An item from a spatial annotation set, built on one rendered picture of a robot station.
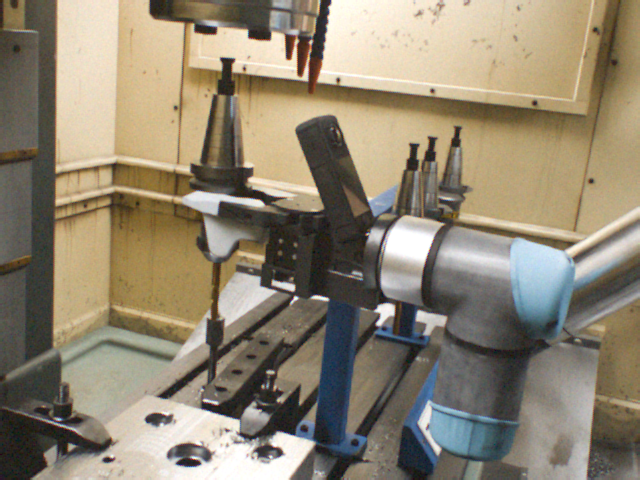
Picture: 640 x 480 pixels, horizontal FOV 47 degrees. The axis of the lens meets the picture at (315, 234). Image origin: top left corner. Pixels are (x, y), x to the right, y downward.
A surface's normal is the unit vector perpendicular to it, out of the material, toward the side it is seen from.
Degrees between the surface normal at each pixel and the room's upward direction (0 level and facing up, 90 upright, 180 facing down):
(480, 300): 92
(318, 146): 92
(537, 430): 24
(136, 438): 0
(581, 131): 91
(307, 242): 90
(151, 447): 0
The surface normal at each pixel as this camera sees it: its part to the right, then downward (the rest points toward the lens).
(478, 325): -0.54, 0.15
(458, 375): -0.71, 0.11
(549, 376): -0.04, -0.79
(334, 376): -0.34, 0.20
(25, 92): 0.92, 0.18
